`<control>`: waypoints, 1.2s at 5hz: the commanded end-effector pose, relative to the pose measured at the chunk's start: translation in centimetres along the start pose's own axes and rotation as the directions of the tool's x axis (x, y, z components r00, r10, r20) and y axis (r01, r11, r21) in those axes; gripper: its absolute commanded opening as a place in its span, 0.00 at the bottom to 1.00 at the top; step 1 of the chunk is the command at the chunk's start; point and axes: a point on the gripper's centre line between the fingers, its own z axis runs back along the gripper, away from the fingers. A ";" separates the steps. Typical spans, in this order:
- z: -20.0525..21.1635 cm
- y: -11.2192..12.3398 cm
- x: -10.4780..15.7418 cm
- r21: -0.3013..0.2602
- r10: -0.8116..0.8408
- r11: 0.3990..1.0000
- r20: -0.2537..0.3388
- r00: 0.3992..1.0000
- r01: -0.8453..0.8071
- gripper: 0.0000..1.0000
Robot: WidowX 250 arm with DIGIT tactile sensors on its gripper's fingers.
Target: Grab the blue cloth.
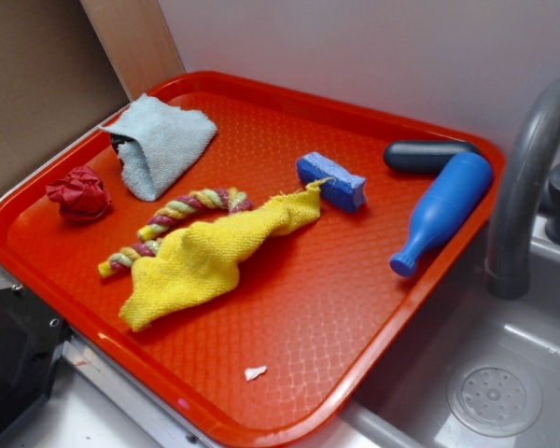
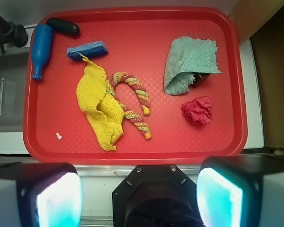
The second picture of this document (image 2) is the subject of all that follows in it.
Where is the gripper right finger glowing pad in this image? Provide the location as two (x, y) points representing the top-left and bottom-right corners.
(196, 156), (284, 227)

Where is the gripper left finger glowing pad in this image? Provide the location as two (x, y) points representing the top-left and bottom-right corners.
(0, 162), (83, 227)

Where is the yellow cloth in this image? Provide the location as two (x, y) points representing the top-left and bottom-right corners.
(76, 54), (124, 151)

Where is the dark object under cloth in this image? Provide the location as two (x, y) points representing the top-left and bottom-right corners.
(191, 72), (210, 87)

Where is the light blue-green cloth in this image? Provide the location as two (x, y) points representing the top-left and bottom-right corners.
(164, 36), (221, 96)

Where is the small white paper scrap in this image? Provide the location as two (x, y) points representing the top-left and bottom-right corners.
(56, 132), (62, 140)

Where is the red plastic tray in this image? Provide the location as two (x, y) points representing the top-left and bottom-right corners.
(23, 7), (248, 165)

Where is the crumpled red paper ball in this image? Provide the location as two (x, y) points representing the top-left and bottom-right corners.
(181, 96), (213, 125)

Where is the metal sink basin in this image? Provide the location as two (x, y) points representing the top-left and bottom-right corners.
(0, 48), (29, 132)

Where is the blue plastic bottle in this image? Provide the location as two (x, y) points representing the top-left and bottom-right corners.
(31, 24), (53, 80)

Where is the black sink faucet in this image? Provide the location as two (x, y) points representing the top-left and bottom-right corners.
(0, 16), (28, 54)

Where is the blue sponge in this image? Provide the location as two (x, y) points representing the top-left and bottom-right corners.
(66, 41), (108, 61)

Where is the black cylindrical object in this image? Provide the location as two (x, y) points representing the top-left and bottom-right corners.
(46, 17), (80, 36)

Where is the multicolour twisted rope toy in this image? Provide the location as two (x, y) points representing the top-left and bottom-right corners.
(106, 72), (152, 140)

